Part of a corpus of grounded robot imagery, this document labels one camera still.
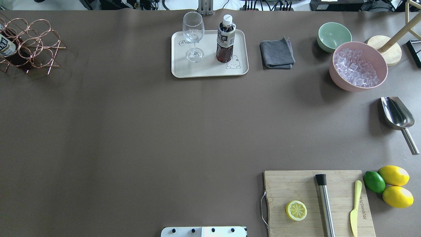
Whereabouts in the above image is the tea bottle one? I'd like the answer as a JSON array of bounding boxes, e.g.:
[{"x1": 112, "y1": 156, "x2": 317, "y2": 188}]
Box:
[{"x1": 216, "y1": 14, "x2": 236, "y2": 63}]

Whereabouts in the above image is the copper wire bottle basket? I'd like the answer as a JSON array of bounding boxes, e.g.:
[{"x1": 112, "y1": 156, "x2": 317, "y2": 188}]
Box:
[{"x1": 0, "y1": 15, "x2": 67, "y2": 75}]

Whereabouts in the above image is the tea bottle two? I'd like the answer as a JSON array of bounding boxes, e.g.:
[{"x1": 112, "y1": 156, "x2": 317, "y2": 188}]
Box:
[{"x1": 0, "y1": 32, "x2": 33, "y2": 70}]

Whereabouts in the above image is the cream rabbit tray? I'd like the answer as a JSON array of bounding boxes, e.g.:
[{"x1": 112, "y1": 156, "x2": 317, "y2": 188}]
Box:
[{"x1": 171, "y1": 30, "x2": 249, "y2": 78}]

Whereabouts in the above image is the grey folded cloth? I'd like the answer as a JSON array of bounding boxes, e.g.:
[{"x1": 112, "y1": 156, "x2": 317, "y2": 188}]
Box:
[{"x1": 259, "y1": 37, "x2": 296, "y2": 69}]

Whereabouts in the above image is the clear wine glass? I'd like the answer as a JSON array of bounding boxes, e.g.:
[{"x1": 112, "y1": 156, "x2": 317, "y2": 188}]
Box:
[{"x1": 183, "y1": 12, "x2": 205, "y2": 63}]

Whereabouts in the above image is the bamboo cutting board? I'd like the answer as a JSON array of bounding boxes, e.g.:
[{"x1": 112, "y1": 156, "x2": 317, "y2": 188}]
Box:
[{"x1": 263, "y1": 171, "x2": 363, "y2": 237}]

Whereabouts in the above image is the lemon half slice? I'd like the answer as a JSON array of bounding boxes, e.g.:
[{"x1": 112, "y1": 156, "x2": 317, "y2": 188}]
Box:
[{"x1": 285, "y1": 200, "x2": 307, "y2": 222}]

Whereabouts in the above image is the steel muddler black tip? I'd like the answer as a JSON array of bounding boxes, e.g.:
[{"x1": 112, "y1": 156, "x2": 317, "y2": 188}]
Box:
[{"x1": 315, "y1": 174, "x2": 336, "y2": 237}]

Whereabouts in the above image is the green empty bowl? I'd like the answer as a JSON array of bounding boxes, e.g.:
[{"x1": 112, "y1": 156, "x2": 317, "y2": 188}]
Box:
[{"x1": 317, "y1": 22, "x2": 352, "y2": 53}]

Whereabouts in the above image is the pink bowl of ice cubes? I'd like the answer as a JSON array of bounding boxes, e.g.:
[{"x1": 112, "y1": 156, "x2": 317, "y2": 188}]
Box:
[{"x1": 329, "y1": 41, "x2": 388, "y2": 92}]

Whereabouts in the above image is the yellow plastic knife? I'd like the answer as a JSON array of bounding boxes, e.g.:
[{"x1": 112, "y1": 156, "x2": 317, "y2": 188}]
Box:
[{"x1": 349, "y1": 180, "x2": 362, "y2": 237}]

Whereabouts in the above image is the green lime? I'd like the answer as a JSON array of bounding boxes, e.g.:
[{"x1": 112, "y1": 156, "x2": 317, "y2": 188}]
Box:
[{"x1": 363, "y1": 171, "x2": 385, "y2": 194}]

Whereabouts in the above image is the steel ice scoop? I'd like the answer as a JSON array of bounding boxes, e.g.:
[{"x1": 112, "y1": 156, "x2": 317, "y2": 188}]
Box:
[{"x1": 380, "y1": 96, "x2": 420, "y2": 155}]

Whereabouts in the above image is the wooden glass drying tree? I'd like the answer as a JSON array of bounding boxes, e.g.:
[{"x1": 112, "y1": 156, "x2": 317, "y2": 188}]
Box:
[{"x1": 365, "y1": 0, "x2": 421, "y2": 66}]

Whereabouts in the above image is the whole yellow lemon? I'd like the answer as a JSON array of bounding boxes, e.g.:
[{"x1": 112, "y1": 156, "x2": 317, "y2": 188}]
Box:
[{"x1": 382, "y1": 186, "x2": 414, "y2": 208}]

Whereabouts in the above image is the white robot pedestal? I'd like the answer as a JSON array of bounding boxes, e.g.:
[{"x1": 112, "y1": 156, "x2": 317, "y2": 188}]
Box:
[{"x1": 161, "y1": 226, "x2": 248, "y2": 237}]

